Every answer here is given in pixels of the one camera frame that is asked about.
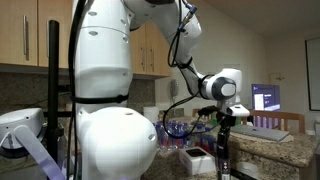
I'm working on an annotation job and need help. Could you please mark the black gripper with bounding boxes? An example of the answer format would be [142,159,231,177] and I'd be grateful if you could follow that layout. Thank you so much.
[215,114,236,158]

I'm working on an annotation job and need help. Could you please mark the black spray can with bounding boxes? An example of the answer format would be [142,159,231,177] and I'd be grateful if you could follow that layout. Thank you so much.
[216,156,231,180]

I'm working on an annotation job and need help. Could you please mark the white round ring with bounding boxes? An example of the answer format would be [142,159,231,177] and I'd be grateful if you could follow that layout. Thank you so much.
[235,161,260,175]

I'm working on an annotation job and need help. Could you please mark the white box with black top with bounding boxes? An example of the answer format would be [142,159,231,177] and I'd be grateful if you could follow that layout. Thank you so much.
[178,145,217,177]

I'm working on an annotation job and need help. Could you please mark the green tissue box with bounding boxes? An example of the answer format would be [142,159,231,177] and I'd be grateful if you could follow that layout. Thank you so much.
[211,113,243,127]

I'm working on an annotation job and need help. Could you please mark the blue cap water bottle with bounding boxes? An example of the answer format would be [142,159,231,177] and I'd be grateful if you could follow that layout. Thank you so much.
[183,123,193,148]
[174,122,185,149]
[194,123,206,148]
[203,126,217,154]
[164,121,177,151]
[154,121,167,153]

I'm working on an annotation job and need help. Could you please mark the silver closed laptop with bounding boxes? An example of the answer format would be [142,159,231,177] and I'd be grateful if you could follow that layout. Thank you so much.
[229,124,290,143]

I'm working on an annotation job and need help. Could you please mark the large wooden chair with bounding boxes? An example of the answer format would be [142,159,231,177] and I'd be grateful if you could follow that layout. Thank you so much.
[242,109,306,134]

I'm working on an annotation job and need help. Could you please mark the lit computer monitor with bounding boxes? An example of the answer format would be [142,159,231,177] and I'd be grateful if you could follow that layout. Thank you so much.
[251,83,282,112]

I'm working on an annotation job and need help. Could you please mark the white paper towel roll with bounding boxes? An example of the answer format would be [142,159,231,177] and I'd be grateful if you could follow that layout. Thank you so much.
[143,105,160,124]

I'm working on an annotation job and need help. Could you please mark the wooden cabinet door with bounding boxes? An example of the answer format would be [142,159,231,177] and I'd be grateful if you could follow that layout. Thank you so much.
[145,19,173,78]
[129,21,148,76]
[38,0,74,69]
[0,0,39,67]

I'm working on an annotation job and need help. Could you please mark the black metal pole stand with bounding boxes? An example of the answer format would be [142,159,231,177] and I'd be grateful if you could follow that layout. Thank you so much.
[43,19,76,168]

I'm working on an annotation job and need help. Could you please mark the white rounded device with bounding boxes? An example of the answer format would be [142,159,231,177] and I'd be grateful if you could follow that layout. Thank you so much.
[0,107,46,159]

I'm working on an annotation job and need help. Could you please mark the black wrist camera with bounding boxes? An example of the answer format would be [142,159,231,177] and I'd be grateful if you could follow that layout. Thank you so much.
[197,105,219,117]

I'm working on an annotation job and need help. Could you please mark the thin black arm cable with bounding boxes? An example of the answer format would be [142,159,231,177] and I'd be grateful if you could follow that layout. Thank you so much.
[162,0,228,139]

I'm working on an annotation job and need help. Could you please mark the small wall ornament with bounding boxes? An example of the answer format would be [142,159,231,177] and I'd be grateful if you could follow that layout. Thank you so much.
[273,73,286,83]

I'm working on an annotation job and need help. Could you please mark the metal cabinet handle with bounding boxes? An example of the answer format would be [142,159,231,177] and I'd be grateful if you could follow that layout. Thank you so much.
[140,44,146,72]
[22,14,30,61]
[149,44,155,73]

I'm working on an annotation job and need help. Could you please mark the black strap band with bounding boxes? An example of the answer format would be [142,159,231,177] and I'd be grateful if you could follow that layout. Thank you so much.
[71,94,129,105]

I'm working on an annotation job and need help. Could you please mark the thick black cable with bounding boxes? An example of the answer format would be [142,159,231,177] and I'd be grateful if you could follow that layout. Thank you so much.
[66,0,86,180]

